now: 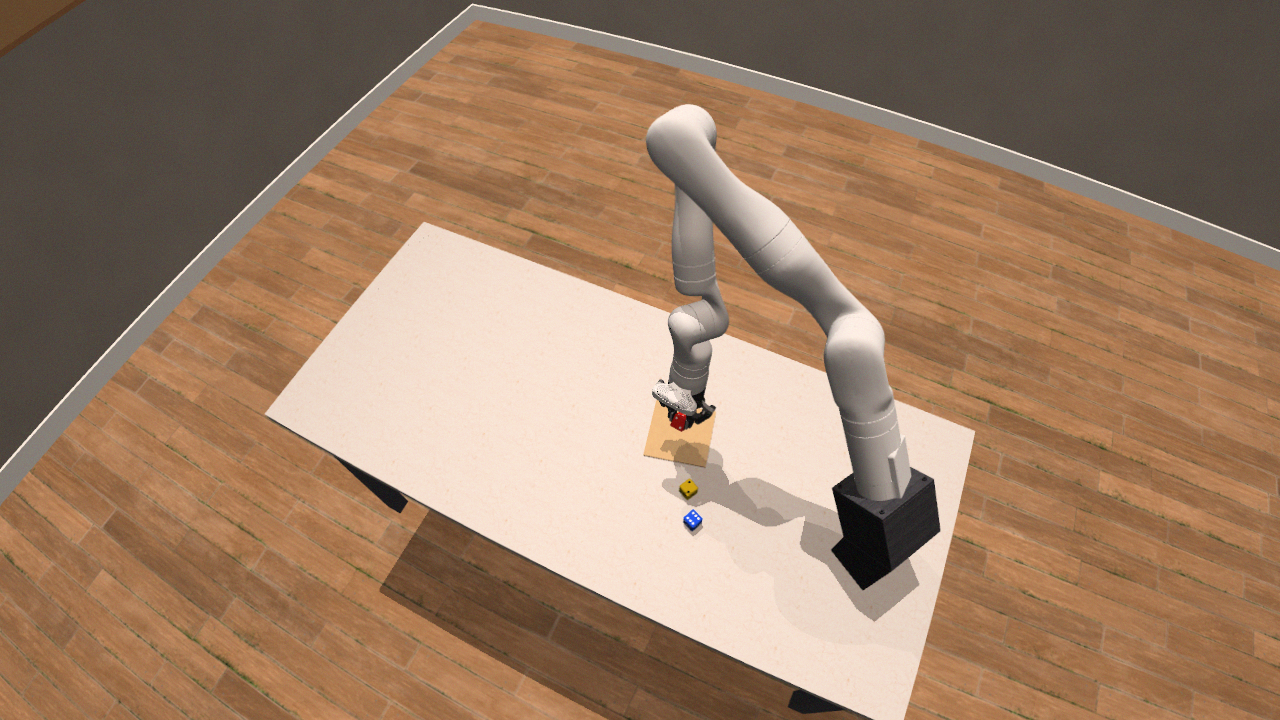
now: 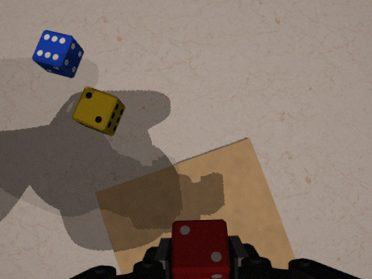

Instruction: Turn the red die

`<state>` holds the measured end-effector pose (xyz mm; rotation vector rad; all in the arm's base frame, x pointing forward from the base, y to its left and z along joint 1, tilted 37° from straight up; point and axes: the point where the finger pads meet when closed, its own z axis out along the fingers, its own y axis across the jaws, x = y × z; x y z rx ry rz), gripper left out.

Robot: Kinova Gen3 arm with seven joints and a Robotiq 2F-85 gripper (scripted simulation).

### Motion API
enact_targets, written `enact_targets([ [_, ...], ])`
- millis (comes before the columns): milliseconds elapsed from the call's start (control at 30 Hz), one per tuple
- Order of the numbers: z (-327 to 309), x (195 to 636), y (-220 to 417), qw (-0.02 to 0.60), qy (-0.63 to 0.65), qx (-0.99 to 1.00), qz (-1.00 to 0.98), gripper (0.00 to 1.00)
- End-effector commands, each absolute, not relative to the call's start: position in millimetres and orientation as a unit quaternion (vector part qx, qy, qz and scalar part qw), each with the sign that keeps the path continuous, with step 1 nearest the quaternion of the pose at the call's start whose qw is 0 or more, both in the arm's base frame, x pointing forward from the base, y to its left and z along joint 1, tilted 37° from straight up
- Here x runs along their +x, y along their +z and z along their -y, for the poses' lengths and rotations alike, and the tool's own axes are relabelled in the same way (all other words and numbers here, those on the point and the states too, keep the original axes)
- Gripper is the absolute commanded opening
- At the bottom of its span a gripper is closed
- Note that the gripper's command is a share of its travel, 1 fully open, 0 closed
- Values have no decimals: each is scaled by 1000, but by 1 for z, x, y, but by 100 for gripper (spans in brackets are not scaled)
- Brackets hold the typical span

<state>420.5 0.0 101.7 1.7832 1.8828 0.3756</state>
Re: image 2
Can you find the blue die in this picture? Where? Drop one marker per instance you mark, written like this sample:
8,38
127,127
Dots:
58,53

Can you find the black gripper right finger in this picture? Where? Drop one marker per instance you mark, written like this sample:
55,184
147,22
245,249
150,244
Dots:
244,256

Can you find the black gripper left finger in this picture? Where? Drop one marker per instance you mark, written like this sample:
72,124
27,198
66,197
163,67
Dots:
157,261

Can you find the tan flat mat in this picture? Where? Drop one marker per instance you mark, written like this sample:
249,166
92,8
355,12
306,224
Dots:
227,184

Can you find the yellow die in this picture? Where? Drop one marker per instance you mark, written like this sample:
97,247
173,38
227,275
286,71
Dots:
99,111

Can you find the red die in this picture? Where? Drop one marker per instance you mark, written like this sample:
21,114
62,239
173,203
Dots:
200,249

